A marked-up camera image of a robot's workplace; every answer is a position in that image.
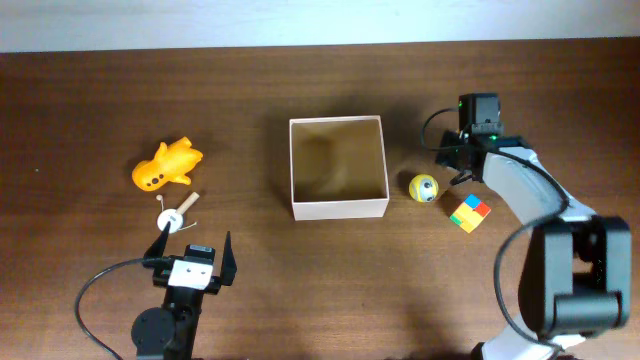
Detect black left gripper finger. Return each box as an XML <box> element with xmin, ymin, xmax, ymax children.
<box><xmin>143</xmin><ymin>223</ymin><xmax>171</xmax><ymax>266</ymax></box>
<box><xmin>220</xmin><ymin>231</ymin><xmax>237</xmax><ymax>286</ymax></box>

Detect colourful puzzle cube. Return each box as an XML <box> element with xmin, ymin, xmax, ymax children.
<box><xmin>449</xmin><ymin>194</ymin><xmax>491</xmax><ymax>233</ymax></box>

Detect yellow ball with eyes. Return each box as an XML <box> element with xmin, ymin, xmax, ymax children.
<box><xmin>409</xmin><ymin>174</ymin><xmax>439</xmax><ymax>203</ymax></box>

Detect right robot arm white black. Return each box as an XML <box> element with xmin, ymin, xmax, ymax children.
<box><xmin>434</xmin><ymin>93</ymin><xmax>631</xmax><ymax>359</ymax></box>

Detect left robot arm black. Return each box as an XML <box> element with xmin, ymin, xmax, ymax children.
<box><xmin>131</xmin><ymin>225</ymin><xmax>237</xmax><ymax>360</ymax></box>

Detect orange rubber animal toy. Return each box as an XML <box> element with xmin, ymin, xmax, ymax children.
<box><xmin>131</xmin><ymin>137</ymin><xmax>204</xmax><ymax>192</ymax></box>

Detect pink cardboard box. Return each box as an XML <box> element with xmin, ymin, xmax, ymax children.
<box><xmin>289</xmin><ymin>115</ymin><xmax>390</xmax><ymax>221</ymax></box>

